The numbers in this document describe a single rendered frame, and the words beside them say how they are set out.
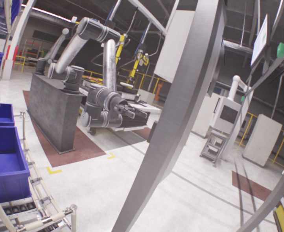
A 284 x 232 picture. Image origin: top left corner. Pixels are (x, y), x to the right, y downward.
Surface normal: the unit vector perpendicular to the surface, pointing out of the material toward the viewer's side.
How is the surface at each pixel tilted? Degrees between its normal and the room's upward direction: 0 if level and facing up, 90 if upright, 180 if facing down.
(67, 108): 90
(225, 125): 86
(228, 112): 86
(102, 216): 0
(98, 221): 0
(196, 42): 90
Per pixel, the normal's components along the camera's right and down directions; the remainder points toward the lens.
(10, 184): 0.78, 0.39
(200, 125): -0.56, 0.00
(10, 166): 0.35, -0.92
